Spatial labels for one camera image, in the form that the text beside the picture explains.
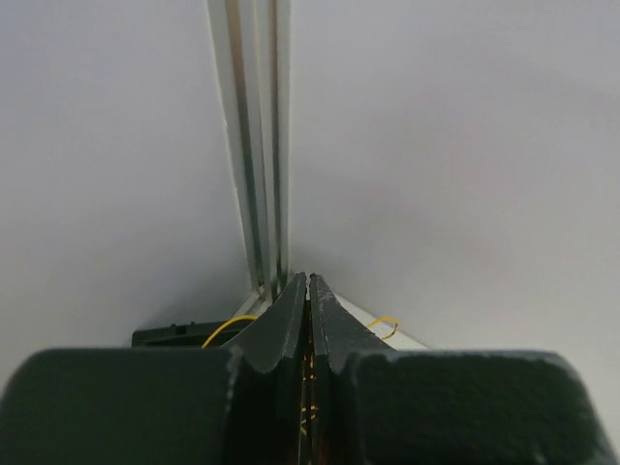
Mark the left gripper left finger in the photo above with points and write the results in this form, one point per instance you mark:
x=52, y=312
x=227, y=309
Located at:
x=235, y=404

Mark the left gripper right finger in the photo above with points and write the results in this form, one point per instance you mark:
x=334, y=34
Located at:
x=379, y=405

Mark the black bin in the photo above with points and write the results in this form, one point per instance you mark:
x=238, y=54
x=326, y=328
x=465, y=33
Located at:
x=192, y=335

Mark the left aluminium frame post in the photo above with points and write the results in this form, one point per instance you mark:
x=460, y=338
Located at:
x=251, y=41

